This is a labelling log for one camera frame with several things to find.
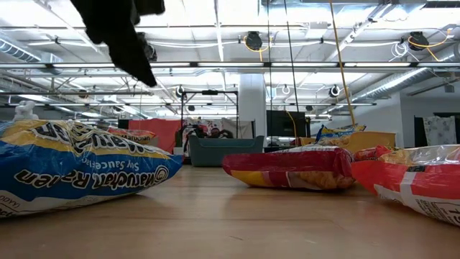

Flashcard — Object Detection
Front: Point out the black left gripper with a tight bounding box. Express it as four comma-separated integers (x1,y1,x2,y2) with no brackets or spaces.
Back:
70,0,166,88

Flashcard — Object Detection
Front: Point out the red Maruchan noodle pack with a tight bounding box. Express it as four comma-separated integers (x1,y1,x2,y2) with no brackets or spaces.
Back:
221,144,357,191

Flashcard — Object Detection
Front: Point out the yellow plastic bin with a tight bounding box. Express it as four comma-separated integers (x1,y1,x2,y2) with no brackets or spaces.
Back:
300,131,397,155

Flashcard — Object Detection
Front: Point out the orange partition panel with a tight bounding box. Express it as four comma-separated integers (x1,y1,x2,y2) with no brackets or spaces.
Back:
128,118,183,154

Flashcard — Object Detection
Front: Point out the white figure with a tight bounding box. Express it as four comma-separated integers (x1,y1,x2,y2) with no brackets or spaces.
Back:
12,100,40,122

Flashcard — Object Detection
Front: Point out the colourful patterned cloth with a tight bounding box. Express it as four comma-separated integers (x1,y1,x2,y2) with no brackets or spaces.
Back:
181,117,256,140

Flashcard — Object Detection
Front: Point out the white pillar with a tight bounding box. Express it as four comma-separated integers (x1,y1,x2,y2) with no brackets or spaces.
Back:
239,73,267,137

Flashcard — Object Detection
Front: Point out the teal plastic bin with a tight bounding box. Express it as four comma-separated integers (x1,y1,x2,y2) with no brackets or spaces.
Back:
188,135,266,168

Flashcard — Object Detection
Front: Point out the black display screen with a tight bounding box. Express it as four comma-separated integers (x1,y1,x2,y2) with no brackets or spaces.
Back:
266,109,308,138

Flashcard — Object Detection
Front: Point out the white patterned cloth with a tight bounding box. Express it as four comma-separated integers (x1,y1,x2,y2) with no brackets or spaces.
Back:
423,115,457,147

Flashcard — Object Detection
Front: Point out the grey ventilation duct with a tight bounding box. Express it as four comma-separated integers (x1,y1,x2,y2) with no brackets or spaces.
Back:
0,37,64,75
354,66,460,104

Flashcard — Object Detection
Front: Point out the black metal stand frame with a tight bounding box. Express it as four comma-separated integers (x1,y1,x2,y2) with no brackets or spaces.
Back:
180,89,240,140

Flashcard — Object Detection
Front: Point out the thin black hanging cable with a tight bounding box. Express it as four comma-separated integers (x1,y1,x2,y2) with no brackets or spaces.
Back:
266,0,272,111

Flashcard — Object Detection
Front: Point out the black hanging cable with coil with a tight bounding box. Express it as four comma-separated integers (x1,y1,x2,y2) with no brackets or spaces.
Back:
282,0,301,113

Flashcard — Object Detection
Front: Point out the yellow hanging cable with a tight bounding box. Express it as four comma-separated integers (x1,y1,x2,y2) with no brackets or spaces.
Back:
328,0,357,127

